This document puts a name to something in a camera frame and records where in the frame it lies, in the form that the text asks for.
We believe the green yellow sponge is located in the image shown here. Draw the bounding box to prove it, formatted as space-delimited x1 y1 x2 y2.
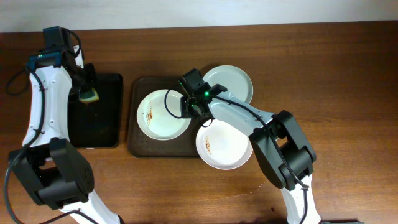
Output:
79 88 100 103

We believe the white plate front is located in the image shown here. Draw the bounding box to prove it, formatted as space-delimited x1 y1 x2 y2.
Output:
195 119 253 170

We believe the pale green plate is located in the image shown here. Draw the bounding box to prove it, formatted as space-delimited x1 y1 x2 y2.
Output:
203 65 254 104

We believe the brown serving tray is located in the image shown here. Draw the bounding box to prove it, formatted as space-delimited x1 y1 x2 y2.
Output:
127 77 201 157

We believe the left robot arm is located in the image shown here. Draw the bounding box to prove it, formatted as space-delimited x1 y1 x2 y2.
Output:
7 51 122 223

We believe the black tray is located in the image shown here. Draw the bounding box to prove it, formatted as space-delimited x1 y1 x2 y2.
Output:
68 73 123 148

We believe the white plate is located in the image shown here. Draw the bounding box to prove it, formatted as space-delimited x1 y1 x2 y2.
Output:
195 119 253 170
136 89 191 141

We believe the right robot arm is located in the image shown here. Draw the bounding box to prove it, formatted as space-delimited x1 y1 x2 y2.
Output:
182 82 321 223

